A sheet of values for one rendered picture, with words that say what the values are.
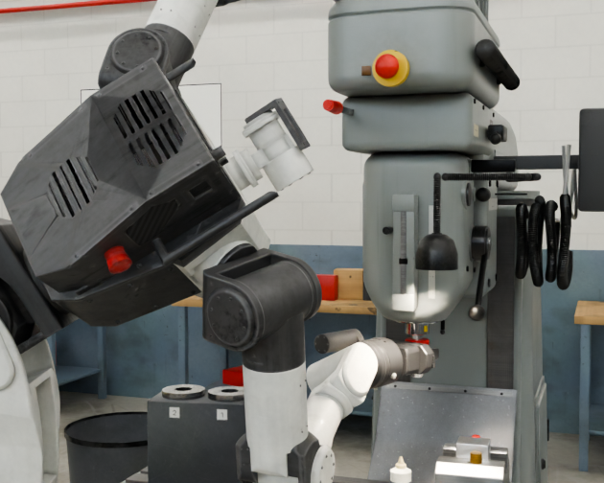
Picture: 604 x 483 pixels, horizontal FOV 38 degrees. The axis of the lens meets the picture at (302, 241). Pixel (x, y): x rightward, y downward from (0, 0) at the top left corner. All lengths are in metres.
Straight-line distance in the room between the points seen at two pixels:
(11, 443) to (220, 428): 0.56
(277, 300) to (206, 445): 0.71
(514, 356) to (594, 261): 3.82
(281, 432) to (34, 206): 0.46
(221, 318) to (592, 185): 0.95
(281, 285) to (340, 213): 4.95
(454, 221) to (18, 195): 0.78
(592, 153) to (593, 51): 4.08
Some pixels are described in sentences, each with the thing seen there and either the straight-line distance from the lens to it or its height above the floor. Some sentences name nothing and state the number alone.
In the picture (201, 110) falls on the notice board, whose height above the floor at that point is 2.18.
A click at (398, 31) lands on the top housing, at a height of 1.82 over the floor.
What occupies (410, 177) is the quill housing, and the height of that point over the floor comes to 1.58.
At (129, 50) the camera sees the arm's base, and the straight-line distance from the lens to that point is 1.39.
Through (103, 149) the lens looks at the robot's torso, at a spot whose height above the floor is 1.61.
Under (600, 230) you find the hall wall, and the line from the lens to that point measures 5.87.
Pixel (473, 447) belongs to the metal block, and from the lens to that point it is 1.72.
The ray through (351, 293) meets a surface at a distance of 5.61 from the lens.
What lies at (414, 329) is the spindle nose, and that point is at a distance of 1.70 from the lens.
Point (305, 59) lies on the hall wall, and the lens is 6.27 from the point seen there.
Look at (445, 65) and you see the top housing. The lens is 1.49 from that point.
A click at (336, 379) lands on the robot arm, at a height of 1.25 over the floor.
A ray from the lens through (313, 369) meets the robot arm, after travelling 1.55.
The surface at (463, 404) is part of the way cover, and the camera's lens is 2.09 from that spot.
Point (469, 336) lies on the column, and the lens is 2.08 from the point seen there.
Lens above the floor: 1.55
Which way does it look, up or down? 3 degrees down
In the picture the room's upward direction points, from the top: straight up
